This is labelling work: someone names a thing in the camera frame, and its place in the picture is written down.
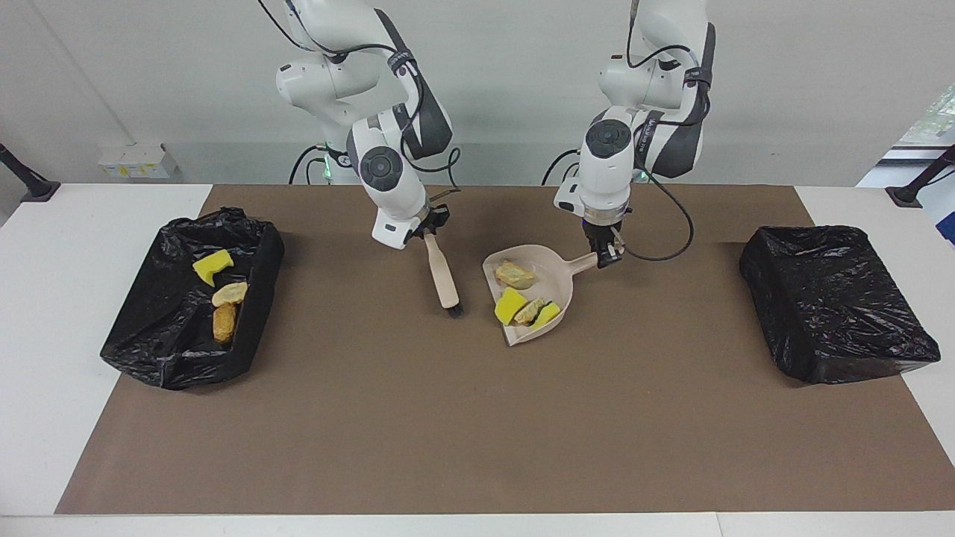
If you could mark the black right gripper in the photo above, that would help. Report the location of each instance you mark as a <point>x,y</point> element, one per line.
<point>431,218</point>

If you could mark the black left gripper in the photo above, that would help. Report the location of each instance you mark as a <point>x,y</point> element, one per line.
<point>603,231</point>

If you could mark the beige brush with black bristles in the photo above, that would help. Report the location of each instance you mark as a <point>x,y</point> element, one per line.
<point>442,272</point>

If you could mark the beige plastic dustpan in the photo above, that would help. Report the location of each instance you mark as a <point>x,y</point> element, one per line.
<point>548,268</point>

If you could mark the small curved yellow sponge piece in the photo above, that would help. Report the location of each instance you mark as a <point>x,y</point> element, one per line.
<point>548,315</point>

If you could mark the tall pale dumpling piece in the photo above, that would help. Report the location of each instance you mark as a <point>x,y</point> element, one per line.
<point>515,274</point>

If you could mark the wide pale dumpling piece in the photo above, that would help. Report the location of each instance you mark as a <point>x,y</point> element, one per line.
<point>530,310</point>

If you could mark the rounded yellow sponge piece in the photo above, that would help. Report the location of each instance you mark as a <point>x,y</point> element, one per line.
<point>509,304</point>

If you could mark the orange striped bread piece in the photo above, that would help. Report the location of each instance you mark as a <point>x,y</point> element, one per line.
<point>230,293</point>

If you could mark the notched yellow sponge piece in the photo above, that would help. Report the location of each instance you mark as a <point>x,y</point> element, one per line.
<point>213,266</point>

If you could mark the brown bread roll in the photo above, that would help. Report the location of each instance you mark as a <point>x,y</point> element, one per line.
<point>224,322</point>

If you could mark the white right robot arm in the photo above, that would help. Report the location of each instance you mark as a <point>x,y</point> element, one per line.
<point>384,171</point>

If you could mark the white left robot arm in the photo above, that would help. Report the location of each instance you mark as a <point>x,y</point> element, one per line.
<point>608,164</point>

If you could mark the bin lined with black bag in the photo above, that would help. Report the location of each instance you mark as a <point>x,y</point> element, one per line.
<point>828,298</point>
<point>164,328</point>

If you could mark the brown paper table mat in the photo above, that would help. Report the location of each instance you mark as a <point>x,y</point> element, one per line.
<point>477,462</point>

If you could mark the white wall socket box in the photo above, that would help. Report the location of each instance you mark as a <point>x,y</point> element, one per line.
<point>138,160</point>

